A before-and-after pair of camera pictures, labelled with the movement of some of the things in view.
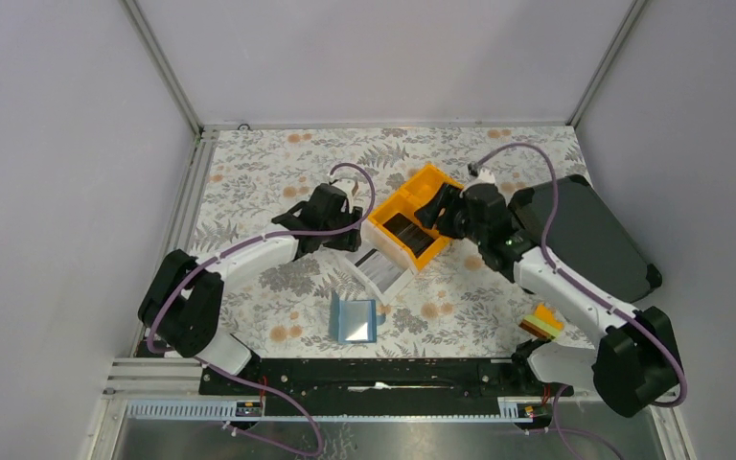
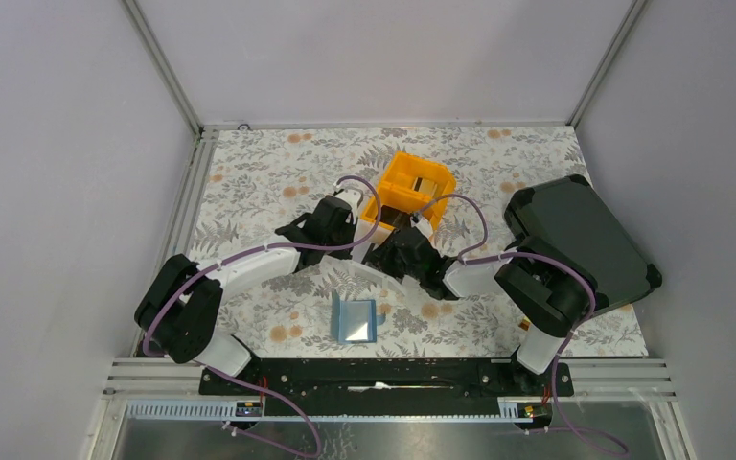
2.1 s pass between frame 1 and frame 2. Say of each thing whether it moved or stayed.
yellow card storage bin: moved
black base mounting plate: stayed
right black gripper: moved
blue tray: stayed
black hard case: stayed
